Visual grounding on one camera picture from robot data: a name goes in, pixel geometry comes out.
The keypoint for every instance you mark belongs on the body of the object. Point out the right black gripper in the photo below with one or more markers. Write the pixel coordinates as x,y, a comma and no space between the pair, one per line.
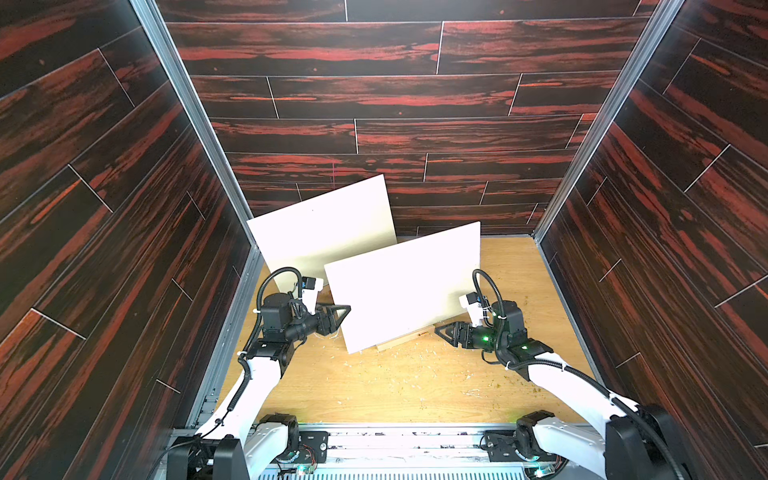
460,334

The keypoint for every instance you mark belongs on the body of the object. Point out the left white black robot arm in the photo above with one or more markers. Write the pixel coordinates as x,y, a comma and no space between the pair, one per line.
233,444

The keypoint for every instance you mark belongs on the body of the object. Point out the metal base rail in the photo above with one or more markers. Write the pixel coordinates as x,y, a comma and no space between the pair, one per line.
391,448

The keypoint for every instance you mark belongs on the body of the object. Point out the small wooden easel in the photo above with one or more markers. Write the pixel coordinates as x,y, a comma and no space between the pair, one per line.
403,339

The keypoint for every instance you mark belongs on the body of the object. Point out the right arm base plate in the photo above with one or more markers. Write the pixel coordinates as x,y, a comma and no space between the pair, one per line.
511,446

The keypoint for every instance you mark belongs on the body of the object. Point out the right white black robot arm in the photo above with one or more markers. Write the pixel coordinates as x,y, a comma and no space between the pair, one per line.
622,439

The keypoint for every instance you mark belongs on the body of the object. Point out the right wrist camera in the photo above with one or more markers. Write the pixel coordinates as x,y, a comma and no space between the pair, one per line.
474,304

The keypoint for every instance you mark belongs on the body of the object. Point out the white wooden board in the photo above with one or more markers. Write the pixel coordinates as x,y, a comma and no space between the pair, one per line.
400,289
333,226

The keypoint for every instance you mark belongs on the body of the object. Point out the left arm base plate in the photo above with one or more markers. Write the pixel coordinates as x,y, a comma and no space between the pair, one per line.
304,448

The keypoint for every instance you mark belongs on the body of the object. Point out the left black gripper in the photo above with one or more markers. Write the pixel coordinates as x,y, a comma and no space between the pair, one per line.
318,318

